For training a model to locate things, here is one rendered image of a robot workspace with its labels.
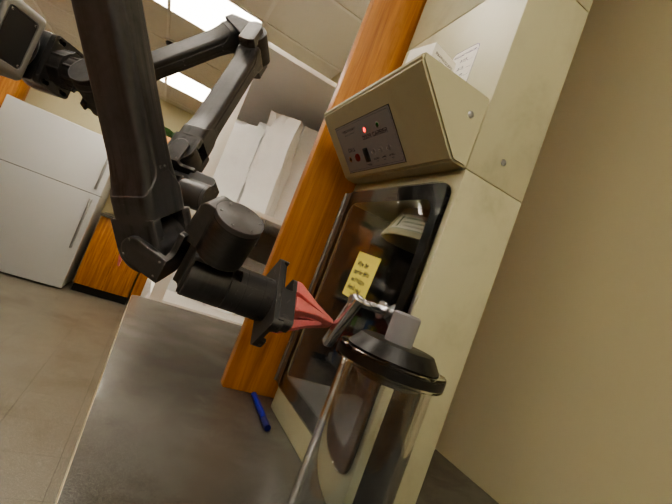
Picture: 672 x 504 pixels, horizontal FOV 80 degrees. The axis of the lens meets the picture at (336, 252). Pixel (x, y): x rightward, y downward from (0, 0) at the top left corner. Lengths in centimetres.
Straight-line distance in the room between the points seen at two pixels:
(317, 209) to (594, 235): 56
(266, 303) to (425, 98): 32
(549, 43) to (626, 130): 40
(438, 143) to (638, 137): 55
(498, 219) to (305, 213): 40
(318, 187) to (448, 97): 38
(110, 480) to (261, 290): 25
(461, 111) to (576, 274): 49
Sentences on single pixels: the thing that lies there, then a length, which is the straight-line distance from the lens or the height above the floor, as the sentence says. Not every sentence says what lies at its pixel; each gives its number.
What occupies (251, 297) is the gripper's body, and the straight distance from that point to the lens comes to 49.
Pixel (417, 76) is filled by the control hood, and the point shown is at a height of 149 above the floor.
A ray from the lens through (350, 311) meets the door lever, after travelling 53.
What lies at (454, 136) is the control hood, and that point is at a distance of 54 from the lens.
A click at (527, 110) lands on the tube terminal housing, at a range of 64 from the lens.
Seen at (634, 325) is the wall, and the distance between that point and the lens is 85.
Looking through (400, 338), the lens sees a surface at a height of 119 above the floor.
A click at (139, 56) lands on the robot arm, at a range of 49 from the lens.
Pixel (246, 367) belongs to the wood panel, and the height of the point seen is 99.
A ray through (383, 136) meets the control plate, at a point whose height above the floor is 145.
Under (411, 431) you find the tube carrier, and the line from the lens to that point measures 39.
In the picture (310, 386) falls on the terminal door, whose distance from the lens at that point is 68.
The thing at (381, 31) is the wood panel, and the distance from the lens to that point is 98.
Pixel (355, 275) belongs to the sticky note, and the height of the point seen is 123.
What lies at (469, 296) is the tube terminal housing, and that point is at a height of 126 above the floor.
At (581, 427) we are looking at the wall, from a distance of 86.
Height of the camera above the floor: 122
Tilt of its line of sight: 4 degrees up
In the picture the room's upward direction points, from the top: 21 degrees clockwise
